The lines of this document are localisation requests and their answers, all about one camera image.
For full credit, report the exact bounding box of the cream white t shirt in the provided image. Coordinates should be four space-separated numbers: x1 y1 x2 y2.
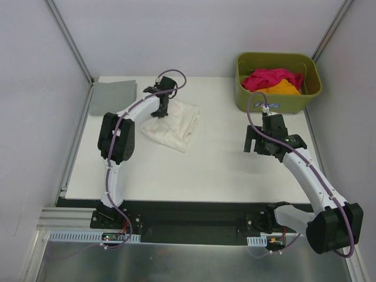
141 100 201 153

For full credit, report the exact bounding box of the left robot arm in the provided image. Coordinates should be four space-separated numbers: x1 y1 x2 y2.
98 76 178 208

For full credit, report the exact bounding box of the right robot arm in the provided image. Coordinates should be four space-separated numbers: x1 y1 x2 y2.
244 113 364 258

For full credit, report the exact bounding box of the orange t shirt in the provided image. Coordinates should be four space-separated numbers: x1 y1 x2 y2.
257 79 300 95

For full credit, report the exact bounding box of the magenta pink t shirt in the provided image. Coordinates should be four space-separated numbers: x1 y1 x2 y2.
241 68 304 92

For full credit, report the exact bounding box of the folded grey t shirt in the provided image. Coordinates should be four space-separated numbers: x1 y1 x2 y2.
89 80 137 117

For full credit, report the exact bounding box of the olive green plastic bin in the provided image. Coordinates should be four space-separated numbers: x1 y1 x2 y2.
234 52 322 113

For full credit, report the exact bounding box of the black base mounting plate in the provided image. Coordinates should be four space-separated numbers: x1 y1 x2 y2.
89 199 306 244

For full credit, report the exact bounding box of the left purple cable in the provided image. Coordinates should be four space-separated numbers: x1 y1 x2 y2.
105 69 189 250

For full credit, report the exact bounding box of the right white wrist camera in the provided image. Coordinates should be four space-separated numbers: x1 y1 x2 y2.
262 106 277 116

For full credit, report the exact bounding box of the right white cable duct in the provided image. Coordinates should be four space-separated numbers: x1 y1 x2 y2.
246 235 285 247

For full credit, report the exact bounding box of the white cable duct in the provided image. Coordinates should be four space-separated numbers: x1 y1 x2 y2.
246 235 285 247
49 231 141 244

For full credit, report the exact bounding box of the aluminium frame rail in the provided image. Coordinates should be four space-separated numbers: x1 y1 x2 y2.
36 207 94 231

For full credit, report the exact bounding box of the left white cable duct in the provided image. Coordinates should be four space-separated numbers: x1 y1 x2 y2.
49 231 141 244

